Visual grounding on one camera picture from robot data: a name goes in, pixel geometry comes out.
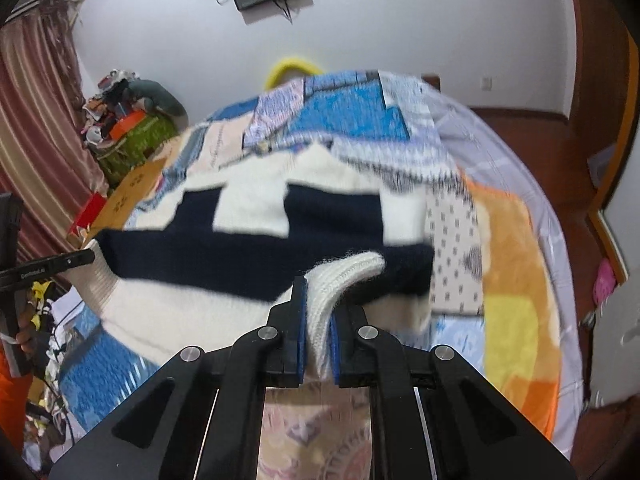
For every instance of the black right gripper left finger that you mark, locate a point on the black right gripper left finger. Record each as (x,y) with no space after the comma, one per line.
(200,415)

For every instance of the orange box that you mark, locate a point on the orange box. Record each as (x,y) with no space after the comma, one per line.
(125,124)

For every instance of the yellow curved bed headboard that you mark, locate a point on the yellow curved bed headboard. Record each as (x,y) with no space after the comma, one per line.
(291,66)

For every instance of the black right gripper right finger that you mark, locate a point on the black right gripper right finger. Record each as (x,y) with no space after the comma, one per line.
(433,415)

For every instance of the person's left hand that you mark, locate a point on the person's left hand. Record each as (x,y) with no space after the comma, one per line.
(26,335)

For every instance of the cream and navy knit sweater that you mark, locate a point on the cream and navy knit sweater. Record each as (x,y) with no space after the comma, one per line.
(207,264)

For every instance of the orange yellow blanket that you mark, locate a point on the orange yellow blanket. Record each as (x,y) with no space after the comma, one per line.
(522,329)

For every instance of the blue patchwork bedspread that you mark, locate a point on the blue patchwork bedspread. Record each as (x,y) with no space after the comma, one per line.
(381,124)

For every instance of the wooden lap desk board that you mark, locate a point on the wooden lap desk board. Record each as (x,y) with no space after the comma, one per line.
(138,184)

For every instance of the green patterned storage bag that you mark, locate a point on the green patterned storage bag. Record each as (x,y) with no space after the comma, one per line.
(117,158)

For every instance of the white wall socket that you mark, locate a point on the white wall socket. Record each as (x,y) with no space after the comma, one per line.
(486,83)

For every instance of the brown wooden door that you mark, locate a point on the brown wooden door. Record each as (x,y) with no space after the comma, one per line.
(601,100)

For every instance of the striped pink curtain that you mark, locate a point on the striped pink curtain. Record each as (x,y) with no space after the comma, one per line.
(43,160)

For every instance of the red box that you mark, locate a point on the red box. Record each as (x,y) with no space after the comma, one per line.
(88,213)

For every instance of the grey plush toy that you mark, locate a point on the grey plush toy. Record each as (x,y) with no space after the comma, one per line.
(151,95)

